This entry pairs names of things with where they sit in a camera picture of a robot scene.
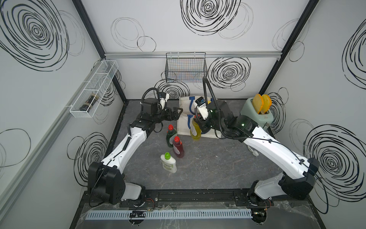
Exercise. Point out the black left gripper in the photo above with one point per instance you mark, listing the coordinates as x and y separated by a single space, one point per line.
167 112

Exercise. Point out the yellow toy toast slice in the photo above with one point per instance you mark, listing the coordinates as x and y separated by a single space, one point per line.
258 103

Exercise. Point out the grey slotted cable duct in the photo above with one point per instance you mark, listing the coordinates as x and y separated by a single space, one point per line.
169 214

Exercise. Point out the mint green toaster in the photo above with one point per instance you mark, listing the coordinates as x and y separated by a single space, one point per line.
263 120

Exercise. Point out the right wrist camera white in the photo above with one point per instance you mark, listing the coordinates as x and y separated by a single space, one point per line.
202 107

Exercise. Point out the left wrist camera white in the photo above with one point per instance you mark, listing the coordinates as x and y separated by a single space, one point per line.
163 98

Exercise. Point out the aluminium wall rail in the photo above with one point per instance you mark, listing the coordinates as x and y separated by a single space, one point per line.
180 55

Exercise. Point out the black wire wall basket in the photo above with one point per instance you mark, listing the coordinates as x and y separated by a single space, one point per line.
186 70

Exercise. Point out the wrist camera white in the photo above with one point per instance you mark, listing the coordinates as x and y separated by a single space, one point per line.
202 107
163 98

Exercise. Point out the white bag with blue handles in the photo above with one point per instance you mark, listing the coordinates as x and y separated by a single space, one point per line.
183 124

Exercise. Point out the green soap bottle red cap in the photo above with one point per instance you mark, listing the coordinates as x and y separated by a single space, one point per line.
171 134

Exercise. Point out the yellow-green soap bottle red cap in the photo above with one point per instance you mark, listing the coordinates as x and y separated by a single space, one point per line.
195 130

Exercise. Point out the white wire wall shelf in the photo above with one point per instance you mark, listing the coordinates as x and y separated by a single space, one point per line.
100 84

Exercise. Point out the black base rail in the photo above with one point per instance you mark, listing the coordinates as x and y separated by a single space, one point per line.
239 197

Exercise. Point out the dark bottle in shelf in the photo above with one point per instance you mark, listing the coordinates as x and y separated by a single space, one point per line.
92 99

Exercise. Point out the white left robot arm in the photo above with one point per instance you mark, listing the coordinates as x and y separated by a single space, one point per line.
106 178

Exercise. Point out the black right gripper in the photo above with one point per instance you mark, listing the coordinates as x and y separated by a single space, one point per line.
202 125

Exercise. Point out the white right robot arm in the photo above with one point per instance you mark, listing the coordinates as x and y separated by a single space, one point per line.
297 179

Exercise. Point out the white soap bottle green cap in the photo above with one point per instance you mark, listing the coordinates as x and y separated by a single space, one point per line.
168 163

